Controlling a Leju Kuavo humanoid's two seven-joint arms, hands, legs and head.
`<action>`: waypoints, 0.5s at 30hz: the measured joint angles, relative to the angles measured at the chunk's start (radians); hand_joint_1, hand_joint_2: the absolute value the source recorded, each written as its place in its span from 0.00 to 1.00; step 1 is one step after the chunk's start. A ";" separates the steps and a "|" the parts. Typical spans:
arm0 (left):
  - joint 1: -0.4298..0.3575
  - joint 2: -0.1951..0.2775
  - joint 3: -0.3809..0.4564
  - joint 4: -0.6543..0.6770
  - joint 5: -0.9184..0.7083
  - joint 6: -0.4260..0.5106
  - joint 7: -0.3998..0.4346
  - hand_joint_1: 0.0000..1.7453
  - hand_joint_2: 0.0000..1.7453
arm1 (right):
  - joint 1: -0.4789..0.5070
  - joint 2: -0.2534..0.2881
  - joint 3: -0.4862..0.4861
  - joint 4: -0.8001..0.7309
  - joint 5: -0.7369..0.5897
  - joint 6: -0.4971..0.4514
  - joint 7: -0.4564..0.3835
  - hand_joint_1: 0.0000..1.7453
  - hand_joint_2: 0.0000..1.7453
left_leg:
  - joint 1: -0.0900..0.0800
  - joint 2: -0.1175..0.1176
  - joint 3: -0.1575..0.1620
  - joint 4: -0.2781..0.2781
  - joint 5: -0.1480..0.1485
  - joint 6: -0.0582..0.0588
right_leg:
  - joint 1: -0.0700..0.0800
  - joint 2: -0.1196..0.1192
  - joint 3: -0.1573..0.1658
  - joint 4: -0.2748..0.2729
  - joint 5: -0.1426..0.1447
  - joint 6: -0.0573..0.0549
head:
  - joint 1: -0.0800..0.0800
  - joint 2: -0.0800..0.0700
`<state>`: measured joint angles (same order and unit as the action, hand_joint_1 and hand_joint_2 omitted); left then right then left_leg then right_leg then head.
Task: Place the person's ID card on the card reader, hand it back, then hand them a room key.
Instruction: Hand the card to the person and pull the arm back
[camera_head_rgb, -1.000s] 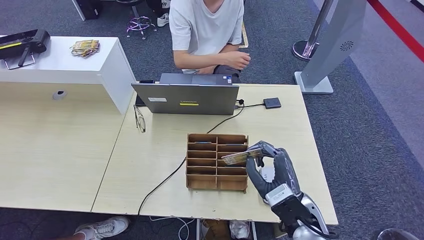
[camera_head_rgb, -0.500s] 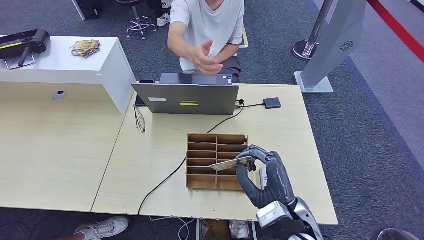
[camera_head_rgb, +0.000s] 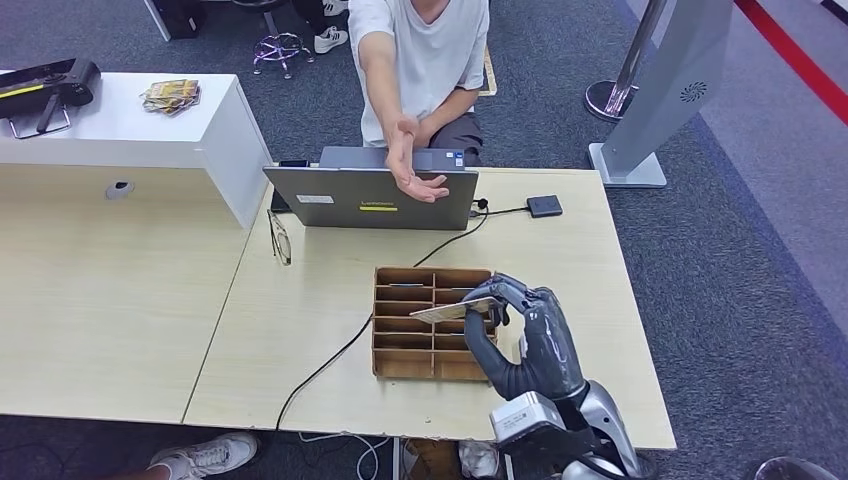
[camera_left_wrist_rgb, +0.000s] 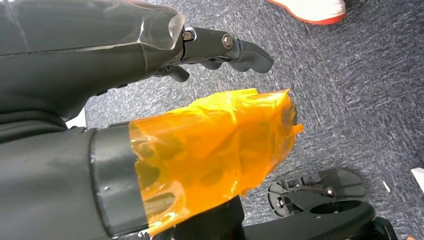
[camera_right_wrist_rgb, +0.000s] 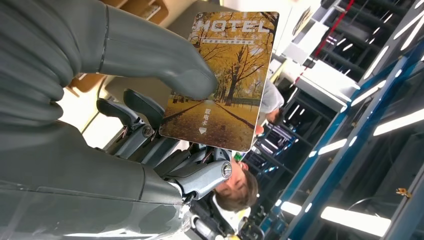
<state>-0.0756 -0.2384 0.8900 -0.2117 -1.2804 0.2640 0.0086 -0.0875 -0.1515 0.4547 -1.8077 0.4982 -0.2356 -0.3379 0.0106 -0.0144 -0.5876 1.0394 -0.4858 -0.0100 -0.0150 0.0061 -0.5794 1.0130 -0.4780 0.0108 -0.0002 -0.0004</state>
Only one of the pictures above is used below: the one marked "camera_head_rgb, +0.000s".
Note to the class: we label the large white sneaker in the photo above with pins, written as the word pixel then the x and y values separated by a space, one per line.
pixel 205 456

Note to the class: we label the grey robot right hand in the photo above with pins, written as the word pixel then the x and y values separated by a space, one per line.
pixel 546 344

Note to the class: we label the chrome stool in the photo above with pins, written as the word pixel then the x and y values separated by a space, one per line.
pixel 272 26

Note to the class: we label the black box with white panel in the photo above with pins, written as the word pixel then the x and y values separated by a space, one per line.
pixel 182 16

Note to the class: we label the wooden card organizer box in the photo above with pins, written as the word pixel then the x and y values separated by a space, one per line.
pixel 404 364

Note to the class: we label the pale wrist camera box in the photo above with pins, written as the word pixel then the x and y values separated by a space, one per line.
pixel 526 417

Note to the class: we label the gold patterned ID card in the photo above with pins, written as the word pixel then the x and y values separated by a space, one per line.
pixel 450 311

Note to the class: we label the person's right hand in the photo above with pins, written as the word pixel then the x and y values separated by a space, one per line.
pixel 407 172

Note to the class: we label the person's left forearm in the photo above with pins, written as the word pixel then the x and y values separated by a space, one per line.
pixel 450 112

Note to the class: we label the stack of gold cards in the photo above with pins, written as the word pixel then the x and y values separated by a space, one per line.
pixel 171 96

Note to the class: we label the black-rimmed eyeglasses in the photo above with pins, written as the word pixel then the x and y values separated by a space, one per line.
pixel 283 246

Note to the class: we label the person's right forearm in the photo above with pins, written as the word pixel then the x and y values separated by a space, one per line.
pixel 391 93

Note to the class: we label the small dark square hub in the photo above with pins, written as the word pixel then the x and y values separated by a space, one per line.
pixel 544 206

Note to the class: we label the white desk leg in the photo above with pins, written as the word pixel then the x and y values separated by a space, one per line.
pixel 397 460

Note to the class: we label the chrome stanchion post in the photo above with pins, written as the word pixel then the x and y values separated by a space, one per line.
pixel 606 99

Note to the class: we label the grey round desk grommet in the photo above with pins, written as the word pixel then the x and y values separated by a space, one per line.
pixel 119 190

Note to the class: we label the brown box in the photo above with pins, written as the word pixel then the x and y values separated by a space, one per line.
pixel 430 460

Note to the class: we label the white cabinet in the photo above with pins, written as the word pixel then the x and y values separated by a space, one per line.
pixel 132 132

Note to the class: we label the person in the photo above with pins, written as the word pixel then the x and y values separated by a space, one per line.
pixel 430 53

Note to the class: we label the grey laptop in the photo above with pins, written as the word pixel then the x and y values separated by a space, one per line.
pixel 344 199

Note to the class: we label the silver kiosk stand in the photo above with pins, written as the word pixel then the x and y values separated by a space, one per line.
pixel 662 86

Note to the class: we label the white crumpled bag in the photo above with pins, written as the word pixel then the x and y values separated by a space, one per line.
pixel 476 460

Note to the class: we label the clear round object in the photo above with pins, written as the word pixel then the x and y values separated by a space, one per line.
pixel 795 470

